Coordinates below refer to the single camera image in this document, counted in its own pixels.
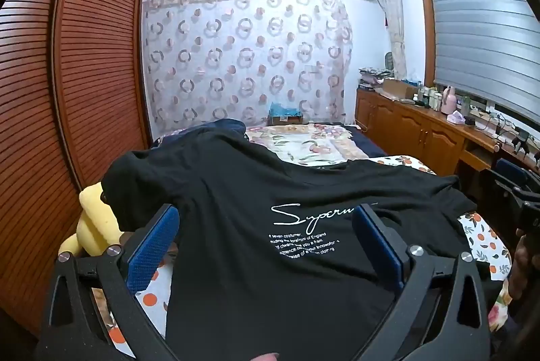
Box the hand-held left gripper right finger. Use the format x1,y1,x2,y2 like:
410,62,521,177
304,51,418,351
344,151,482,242
352,204,494,361

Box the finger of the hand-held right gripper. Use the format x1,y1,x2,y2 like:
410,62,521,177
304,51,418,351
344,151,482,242
481,158,533,218

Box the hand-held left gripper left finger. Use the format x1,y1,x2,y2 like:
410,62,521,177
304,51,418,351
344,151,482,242
38,204,182,361

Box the black printed t-shirt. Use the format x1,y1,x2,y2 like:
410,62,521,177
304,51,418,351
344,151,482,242
101,131,482,361

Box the stack of folded clothes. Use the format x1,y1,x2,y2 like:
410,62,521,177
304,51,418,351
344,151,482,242
358,67,395,89

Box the person's right hand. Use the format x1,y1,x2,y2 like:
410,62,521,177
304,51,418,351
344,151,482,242
508,232,540,303

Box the orange print bedsheet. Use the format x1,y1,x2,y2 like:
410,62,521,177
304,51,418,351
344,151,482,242
97,154,513,361

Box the yellow plush toy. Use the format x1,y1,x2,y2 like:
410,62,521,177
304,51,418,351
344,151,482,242
57,181,127,258

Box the pink kettle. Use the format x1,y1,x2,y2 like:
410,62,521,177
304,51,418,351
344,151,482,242
442,86,457,114

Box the dark blue bedsheet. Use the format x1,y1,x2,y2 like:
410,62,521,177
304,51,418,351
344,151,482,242
342,124,389,159

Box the cluster of toiletry bottles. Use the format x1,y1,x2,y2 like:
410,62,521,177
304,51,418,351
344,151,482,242
420,84,443,109

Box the wooden cabinet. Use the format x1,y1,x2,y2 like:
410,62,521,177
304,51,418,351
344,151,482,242
354,86,498,176

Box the floral quilt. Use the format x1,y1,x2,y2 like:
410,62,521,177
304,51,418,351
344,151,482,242
245,124,382,165

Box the open cardboard box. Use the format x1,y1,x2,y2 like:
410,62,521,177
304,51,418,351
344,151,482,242
382,78,420,100

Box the grey window blind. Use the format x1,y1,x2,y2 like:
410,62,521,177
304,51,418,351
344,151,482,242
426,0,540,112

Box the navy blue folded garment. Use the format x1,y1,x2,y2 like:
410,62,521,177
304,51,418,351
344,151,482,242
152,118,247,148

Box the cardboard box with blue bag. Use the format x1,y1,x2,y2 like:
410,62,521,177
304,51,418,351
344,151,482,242
268,101,304,126

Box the white lace curtain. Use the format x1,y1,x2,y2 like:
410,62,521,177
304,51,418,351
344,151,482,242
375,0,408,81

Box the wooden louvered wardrobe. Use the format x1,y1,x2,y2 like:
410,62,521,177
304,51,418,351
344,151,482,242
0,0,150,340

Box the circle patterned curtain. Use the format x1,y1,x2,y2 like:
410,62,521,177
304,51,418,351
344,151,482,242
141,0,354,134

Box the wooden window frame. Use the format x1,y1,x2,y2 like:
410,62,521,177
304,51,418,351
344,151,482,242
414,0,540,142

